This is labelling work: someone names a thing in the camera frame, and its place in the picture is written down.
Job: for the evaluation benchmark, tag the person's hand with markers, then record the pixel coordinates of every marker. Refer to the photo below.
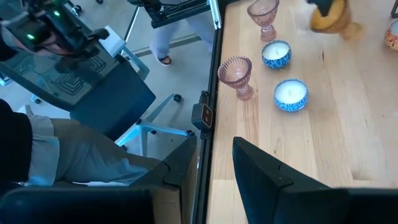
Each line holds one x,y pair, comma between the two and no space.
57,46

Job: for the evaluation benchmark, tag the black office chair white base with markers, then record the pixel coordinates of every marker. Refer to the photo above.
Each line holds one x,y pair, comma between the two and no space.
115,102

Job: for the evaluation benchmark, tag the orange patterned candle tin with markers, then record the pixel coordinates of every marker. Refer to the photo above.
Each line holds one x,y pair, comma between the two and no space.
392,35

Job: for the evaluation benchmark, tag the black metal cart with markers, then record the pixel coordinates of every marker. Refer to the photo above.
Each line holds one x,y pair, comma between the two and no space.
174,14

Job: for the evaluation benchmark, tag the person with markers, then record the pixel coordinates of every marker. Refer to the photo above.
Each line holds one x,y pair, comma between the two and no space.
87,149
164,37

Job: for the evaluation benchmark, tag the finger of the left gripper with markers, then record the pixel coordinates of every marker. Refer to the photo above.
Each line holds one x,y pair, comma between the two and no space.
321,6

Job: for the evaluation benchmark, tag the black chair caster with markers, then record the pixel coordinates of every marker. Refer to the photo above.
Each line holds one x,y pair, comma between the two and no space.
75,8

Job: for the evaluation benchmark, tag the blue patterned candle tin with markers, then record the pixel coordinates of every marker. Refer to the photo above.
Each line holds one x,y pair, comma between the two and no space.
291,95

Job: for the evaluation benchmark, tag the black device with green lights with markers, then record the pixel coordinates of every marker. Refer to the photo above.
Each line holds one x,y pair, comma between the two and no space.
62,21

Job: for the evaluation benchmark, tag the pink glass candlestick holder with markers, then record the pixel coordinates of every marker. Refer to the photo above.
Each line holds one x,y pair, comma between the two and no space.
235,73
263,14

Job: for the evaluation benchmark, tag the white candle front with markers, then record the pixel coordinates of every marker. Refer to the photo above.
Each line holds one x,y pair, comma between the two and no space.
276,54

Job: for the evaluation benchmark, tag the amber glass candlestick holder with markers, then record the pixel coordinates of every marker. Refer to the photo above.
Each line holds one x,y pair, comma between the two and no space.
332,21

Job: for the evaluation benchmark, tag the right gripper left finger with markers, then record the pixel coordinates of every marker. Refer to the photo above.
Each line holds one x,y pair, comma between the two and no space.
93,205

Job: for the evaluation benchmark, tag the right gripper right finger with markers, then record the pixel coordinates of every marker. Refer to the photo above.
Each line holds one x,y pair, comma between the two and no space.
280,199

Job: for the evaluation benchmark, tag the small black camera box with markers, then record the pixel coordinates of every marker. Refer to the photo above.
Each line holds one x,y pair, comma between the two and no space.
202,116

